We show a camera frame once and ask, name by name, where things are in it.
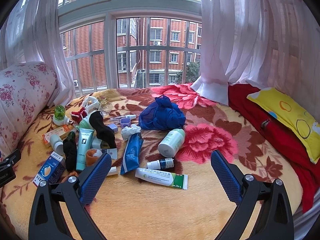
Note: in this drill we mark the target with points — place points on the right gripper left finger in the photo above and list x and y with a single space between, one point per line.
47 220

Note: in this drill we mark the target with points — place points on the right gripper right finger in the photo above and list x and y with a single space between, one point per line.
275 220

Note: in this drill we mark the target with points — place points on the small white bottle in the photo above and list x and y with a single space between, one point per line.
57 144

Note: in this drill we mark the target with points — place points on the teal cosmetic tube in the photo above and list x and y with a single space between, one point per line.
84 143

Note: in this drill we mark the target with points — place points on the white tissue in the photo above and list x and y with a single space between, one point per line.
127 131

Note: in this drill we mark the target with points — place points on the blue white medicine box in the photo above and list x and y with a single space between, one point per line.
51 170

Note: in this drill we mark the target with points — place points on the red blanket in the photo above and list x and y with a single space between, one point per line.
280 137

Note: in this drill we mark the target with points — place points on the dark green black sock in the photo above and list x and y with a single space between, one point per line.
70 151

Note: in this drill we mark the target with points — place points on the orange white medicine box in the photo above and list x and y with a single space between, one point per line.
61 131

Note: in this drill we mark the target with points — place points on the green ball white toy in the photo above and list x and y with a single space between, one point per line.
59 117

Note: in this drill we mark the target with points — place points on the floral orange bed blanket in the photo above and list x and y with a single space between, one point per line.
130 207

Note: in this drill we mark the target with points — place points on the orange white round container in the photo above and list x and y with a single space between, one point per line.
92 155

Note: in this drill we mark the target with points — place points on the floral pink pillow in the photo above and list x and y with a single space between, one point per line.
25 90

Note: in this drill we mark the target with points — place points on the red white fabric pouch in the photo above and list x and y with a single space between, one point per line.
77 116

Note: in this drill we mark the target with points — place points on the light green bottle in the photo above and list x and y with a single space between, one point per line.
84 123

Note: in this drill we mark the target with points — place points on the white blue small box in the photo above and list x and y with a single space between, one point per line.
112 152

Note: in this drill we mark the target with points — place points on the yellow patterned pillow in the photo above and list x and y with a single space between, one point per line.
292 115

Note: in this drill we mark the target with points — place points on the white green ointment tube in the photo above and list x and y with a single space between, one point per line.
163 178

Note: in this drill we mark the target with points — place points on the blue foil packet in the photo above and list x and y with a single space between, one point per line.
131 154

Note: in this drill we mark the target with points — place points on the small dark dropper bottle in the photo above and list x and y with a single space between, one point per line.
161 164

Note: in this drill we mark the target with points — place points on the small purple plastic cup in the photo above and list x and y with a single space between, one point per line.
125 122

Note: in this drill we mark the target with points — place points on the white green plastic bottle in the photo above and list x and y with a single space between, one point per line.
171 143

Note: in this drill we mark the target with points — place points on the clear syringe applicator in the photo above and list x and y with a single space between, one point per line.
129 116

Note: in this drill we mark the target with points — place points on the left sheer pink curtain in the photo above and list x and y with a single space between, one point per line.
31 33

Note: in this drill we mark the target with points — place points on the sheer pink curtain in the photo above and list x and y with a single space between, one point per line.
267 43
31 33

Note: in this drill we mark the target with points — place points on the blue crumpled cloth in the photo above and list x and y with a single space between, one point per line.
162 115

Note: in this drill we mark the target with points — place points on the right sheer pink curtain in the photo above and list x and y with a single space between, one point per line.
267 43

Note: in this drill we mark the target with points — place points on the window frame with bars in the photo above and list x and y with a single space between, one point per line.
130 43

